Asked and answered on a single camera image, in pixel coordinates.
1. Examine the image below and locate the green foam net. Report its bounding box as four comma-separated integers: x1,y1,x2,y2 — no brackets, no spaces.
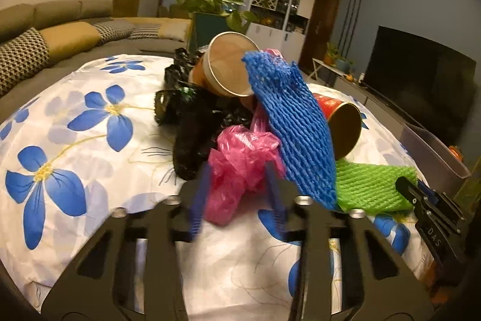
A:
334,159,418,213

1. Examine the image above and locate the grey sofa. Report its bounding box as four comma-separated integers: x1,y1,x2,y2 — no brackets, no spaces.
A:
0,0,193,100

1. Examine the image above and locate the white display cabinet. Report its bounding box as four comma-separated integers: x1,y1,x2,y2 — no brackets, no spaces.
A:
246,0,306,60

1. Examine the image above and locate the small houndstooth cushion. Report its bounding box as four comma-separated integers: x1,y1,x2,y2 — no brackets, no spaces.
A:
130,24,162,39
92,19,136,44

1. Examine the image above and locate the black plastic bag green logo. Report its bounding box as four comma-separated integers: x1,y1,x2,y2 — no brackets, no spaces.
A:
154,80,211,127

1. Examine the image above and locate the yellow cushion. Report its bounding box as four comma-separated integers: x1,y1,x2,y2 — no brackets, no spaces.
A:
39,22,103,64

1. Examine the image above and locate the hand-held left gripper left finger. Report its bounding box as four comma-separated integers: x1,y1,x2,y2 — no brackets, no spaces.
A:
41,161,213,321

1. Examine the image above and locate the grey plastic bin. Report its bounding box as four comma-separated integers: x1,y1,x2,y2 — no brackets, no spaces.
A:
399,123,471,201

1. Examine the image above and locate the brown paper cup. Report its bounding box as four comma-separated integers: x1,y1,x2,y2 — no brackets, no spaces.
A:
188,31,261,98

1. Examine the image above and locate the red cylindrical can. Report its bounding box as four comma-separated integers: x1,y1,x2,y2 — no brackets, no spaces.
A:
312,92,363,160

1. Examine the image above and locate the blue floral tablecloth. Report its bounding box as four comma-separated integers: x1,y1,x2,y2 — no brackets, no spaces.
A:
0,54,440,310

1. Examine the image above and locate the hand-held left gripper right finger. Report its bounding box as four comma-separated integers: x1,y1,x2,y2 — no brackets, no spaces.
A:
265,161,440,321

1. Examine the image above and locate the black television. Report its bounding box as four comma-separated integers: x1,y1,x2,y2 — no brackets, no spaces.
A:
364,26,476,149

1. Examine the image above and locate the white side table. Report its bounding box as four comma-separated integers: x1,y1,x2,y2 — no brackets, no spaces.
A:
311,58,341,86

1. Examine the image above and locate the dark wooden door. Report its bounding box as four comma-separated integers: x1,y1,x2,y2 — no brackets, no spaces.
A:
301,0,345,73

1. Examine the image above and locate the tan cushion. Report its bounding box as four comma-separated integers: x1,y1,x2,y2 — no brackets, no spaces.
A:
158,18,192,41

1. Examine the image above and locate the teal planter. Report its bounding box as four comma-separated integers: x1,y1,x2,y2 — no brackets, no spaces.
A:
188,12,234,51

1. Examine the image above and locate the small potted plant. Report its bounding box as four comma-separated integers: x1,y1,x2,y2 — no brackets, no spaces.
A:
325,42,341,66

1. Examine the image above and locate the pink plastic bag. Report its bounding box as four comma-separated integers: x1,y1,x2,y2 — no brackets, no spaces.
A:
205,105,286,226

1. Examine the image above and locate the grey television stand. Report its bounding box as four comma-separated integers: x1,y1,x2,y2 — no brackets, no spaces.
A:
334,75,414,141

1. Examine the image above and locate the blue foam net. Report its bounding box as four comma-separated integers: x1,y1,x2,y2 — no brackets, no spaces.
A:
241,50,338,211

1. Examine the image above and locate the large houndstooth cushion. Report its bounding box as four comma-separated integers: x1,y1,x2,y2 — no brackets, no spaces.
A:
0,27,51,96

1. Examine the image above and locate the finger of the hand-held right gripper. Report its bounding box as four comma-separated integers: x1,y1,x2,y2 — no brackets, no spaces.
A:
417,181,467,231
396,176,427,211

